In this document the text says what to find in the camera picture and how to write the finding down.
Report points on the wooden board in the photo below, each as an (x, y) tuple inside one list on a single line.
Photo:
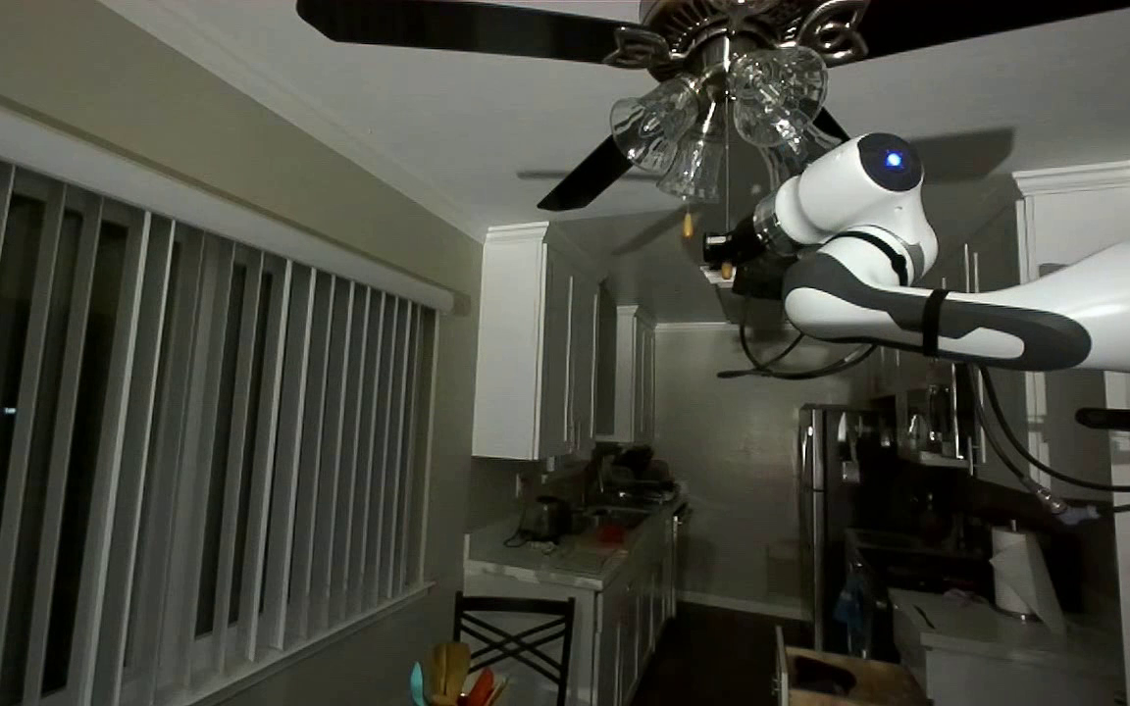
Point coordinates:
[(853, 689)]

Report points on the tall white wall cabinet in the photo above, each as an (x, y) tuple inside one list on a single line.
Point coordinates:
[(508, 339)]

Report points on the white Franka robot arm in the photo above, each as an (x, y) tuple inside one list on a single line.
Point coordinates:
[(1090, 306)]

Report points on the white corner pillar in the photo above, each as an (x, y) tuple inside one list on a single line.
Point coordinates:
[(1078, 219)]

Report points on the white kitchen counter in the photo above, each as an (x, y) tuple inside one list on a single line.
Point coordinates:
[(566, 576)]

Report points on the white vertical window blinds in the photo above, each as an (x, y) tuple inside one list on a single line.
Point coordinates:
[(174, 457)]

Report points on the black metal chair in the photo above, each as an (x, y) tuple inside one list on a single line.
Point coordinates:
[(513, 640)]

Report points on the white blind valance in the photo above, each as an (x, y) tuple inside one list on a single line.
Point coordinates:
[(196, 199)]

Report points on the colourful kitchen utensils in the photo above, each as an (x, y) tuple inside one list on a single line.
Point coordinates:
[(454, 675)]

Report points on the ornate fan motor housing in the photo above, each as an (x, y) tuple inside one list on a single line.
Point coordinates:
[(725, 29)]

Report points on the white low table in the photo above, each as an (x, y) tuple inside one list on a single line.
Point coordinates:
[(997, 649)]

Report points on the dark cooking pots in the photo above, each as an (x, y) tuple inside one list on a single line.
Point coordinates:
[(631, 477)]

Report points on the white paper towel roll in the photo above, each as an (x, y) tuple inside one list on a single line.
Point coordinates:
[(1019, 572)]

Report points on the metal kettle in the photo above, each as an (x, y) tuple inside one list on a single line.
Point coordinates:
[(543, 519)]

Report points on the white upper kitchen cabinets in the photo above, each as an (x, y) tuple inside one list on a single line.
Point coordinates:
[(617, 373)]

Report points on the dark ceiling fan blade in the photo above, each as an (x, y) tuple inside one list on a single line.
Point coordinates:
[(982, 21), (835, 126), (461, 24), (589, 174)]

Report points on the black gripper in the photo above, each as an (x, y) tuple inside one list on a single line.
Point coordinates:
[(763, 262)]

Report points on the stainless steel refrigerator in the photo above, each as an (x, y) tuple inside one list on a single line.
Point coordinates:
[(825, 523)]

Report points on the glass fan light shade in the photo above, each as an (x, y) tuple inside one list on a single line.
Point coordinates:
[(663, 131), (773, 98)]

